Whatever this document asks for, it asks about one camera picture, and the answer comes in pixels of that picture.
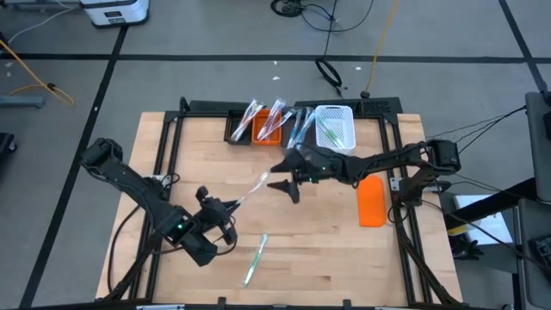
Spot black plastic bin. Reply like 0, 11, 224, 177
224, 108, 255, 146

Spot flat orange plastic lid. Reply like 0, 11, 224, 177
356, 174, 387, 228

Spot grey floor bar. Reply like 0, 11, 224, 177
0, 96, 46, 109

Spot black floor cable bundle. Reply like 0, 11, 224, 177
269, 0, 375, 34

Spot green toothbrush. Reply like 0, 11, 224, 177
325, 122, 348, 148
317, 115, 344, 147
242, 232, 269, 288

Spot yellow floor cable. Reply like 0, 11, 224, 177
0, 39, 75, 108

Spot black chair base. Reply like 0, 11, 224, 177
0, 132, 18, 184

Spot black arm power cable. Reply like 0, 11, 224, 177
106, 200, 145, 298

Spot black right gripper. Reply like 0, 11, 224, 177
266, 148, 352, 204

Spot white paper sheet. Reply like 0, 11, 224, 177
454, 194, 516, 246

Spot grey furniture panel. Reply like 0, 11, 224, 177
515, 197, 551, 310
524, 90, 551, 203

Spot black aluminium table frame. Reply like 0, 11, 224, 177
105, 96, 464, 309

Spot white Trossen equipment box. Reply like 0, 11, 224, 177
79, 0, 151, 28

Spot black perforated mount plate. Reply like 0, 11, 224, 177
294, 96, 404, 116

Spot yellow hanging cable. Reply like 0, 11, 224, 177
363, 0, 400, 96

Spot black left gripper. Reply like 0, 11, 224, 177
193, 184, 241, 246

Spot blue toothbrush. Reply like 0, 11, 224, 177
300, 110, 319, 146
290, 108, 307, 150
296, 107, 313, 147
286, 110, 302, 151

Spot black plastic mount plate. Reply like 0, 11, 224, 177
188, 99, 267, 113

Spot thin black cables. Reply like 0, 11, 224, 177
425, 105, 529, 146

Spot black diagonal beam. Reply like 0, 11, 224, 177
443, 177, 539, 232

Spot grey plastic bin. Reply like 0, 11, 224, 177
281, 105, 317, 158

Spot white floor cable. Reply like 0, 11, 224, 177
8, 0, 81, 44

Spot orange plastic bin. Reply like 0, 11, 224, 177
251, 107, 283, 146

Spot black hanging cable with coil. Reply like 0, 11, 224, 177
314, 0, 344, 98

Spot white perforated plastic basket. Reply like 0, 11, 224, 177
314, 104, 356, 157

